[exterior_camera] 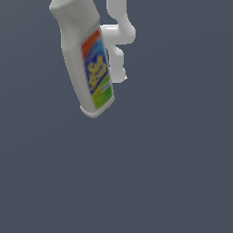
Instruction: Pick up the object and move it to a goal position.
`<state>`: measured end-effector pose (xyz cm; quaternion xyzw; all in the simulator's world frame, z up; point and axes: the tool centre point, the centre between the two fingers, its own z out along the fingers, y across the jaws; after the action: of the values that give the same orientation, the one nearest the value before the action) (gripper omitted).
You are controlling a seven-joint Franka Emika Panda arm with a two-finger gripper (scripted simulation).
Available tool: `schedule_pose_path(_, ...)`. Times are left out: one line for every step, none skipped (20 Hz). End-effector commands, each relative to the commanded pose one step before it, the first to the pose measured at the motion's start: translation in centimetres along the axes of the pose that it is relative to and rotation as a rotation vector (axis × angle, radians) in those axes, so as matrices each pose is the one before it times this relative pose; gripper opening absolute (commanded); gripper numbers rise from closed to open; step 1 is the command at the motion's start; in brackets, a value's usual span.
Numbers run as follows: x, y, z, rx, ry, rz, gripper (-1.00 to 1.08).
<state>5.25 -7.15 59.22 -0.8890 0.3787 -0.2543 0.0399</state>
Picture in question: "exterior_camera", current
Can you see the white cleanser bottle colourful label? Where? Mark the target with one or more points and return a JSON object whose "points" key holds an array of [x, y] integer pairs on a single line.
{"points": [[72, 51]]}

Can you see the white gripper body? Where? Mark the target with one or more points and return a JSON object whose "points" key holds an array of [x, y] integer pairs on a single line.
{"points": [[119, 72]]}

